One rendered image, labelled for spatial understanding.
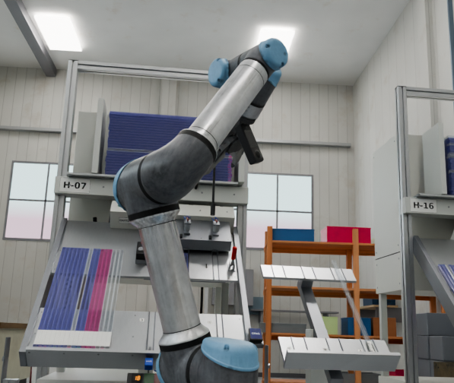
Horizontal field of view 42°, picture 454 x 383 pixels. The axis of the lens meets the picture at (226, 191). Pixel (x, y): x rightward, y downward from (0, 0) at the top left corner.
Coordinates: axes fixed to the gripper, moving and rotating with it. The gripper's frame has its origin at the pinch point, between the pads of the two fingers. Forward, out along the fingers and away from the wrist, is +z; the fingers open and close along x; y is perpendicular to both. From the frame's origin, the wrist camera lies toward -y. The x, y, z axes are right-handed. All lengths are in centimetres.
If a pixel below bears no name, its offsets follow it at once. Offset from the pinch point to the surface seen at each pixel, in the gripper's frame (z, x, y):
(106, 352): 56, 27, -9
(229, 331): 46, -7, -28
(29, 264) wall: 755, -523, 507
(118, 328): 58, 16, -4
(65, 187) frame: 61, -13, 62
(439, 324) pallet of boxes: 224, -445, -92
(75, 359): 62, 32, -4
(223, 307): 77, -50, -9
